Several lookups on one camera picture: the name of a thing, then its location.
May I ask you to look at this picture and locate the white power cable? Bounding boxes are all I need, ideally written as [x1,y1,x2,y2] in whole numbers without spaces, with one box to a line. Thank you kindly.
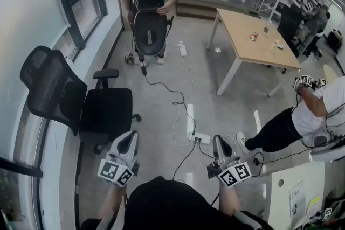
[171,54,195,148]

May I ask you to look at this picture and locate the light wooden table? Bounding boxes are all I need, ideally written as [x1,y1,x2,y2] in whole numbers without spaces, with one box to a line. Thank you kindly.
[206,7,302,97]

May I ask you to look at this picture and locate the black adapter with cable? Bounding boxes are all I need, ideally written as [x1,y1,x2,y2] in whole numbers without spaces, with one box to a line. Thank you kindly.
[140,65,197,137]

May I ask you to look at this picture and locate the black floor cable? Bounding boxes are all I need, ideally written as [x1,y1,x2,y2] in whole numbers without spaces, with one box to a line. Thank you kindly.
[171,138,202,182]

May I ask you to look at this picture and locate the black mesh office chair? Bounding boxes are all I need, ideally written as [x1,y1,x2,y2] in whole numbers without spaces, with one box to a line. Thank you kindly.
[19,45,143,155]

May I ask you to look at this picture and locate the printed paper sheet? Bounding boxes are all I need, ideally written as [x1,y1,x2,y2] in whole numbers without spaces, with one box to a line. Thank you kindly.
[288,180,307,218]

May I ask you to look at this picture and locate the large frosted glass pane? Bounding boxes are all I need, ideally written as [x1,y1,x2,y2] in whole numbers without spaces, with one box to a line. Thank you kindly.
[0,0,87,164]

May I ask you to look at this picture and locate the person's left forearm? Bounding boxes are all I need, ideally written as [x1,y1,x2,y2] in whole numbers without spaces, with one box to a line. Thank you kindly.
[96,183,129,224]

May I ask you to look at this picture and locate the black box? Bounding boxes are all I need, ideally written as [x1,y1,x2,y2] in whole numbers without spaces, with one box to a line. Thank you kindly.
[325,30,343,54]

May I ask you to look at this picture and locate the white packets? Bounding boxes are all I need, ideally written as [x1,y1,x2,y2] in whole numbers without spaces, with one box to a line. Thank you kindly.
[268,39,286,55]

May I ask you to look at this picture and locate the person's black white-striped clothing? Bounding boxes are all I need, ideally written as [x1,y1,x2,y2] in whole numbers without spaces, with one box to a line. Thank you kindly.
[80,176,273,230]

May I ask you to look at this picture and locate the person's right forearm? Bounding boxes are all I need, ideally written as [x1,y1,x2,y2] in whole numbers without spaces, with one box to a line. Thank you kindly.
[218,185,243,217]

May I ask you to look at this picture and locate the white desk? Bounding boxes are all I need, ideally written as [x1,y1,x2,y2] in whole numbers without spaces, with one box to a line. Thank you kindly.
[268,158,345,230]

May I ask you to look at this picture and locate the wooden platform step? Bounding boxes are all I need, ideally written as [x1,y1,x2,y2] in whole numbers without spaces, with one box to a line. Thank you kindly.
[175,0,251,22]

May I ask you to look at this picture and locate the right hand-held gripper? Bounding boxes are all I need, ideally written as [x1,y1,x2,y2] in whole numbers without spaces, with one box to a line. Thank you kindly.
[206,135,253,188]

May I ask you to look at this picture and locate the black open backpack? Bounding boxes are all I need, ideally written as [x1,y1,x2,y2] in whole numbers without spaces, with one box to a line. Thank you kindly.
[127,0,176,58]

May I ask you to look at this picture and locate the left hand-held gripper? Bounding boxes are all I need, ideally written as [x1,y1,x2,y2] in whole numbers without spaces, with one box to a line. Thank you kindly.
[97,131,140,187]

